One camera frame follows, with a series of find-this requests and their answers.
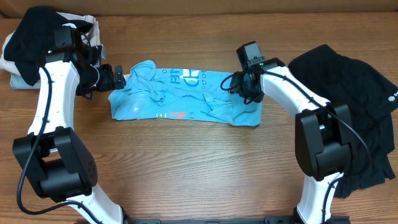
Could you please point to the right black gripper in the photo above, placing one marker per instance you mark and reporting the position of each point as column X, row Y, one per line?
column 238, row 89

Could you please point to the folded black garment on pile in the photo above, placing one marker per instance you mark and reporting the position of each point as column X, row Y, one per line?
column 33, row 36

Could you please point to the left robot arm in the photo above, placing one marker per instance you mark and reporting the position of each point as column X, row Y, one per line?
column 57, row 168

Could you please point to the light blue printed t-shirt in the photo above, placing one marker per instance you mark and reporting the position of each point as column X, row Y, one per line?
column 182, row 94

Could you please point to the folded light denim garment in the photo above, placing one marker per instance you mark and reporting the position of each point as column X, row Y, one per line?
column 17, row 83

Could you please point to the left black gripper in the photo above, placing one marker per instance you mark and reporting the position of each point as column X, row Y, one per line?
column 117, row 77

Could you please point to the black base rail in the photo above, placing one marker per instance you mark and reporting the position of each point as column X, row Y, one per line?
column 211, row 221

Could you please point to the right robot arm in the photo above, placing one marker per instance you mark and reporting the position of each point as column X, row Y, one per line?
column 325, row 144

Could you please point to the black t-shirt with logo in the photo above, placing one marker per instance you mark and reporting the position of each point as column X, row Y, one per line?
column 370, row 97

